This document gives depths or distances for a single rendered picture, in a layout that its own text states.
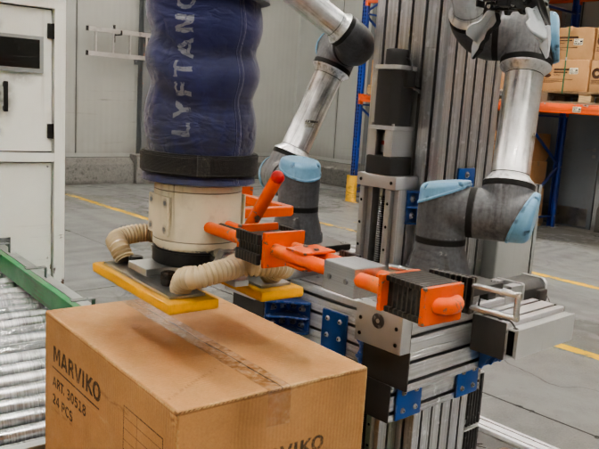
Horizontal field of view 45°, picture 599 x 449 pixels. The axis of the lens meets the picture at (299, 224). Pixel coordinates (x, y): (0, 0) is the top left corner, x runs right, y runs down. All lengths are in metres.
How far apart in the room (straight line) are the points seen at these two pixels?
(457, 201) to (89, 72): 10.09
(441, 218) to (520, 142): 0.24
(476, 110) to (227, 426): 1.13
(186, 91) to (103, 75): 10.28
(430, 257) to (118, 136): 10.27
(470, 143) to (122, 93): 10.01
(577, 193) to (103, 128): 6.97
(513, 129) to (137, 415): 0.99
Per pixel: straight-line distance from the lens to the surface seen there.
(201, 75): 1.30
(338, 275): 1.04
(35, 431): 2.07
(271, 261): 1.18
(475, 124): 1.98
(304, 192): 1.97
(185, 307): 1.26
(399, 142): 1.87
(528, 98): 1.70
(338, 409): 1.36
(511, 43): 1.74
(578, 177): 10.27
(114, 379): 1.35
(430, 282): 0.93
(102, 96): 11.57
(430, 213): 1.64
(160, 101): 1.34
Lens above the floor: 1.42
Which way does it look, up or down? 10 degrees down
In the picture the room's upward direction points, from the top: 4 degrees clockwise
